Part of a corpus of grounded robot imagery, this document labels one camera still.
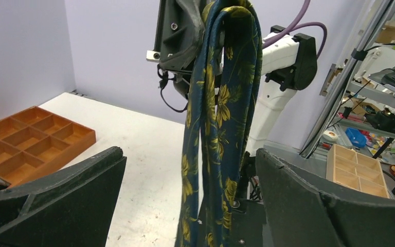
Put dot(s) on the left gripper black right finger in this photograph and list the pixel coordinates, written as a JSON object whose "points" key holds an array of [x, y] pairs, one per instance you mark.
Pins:
{"points": [[303, 209]]}

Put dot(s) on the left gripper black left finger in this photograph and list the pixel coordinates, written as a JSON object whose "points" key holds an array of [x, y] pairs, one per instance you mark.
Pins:
{"points": [[71, 207]]}

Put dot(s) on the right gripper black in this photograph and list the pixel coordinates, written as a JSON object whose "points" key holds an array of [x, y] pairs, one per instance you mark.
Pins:
{"points": [[178, 39]]}

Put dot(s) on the orange wooden compartment tray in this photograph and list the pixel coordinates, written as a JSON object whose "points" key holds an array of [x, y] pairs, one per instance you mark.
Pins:
{"points": [[35, 143]]}

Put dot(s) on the blue yellow floral tie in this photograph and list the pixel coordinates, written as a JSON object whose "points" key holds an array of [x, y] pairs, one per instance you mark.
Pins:
{"points": [[221, 103]]}

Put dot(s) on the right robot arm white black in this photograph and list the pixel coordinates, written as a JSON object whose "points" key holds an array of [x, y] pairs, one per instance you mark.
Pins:
{"points": [[289, 62]]}

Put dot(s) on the light wooden compartment tray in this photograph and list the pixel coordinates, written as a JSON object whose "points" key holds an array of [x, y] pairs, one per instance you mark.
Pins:
{"points": [[356, 171]]}

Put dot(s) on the blue plastic bin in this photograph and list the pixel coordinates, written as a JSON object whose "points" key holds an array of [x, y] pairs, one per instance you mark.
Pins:
{"points": [[356, 138]]}

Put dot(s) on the aluminium frame post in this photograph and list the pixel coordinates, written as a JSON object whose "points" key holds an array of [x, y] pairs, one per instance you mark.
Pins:
{"points": [[334, 97]]}

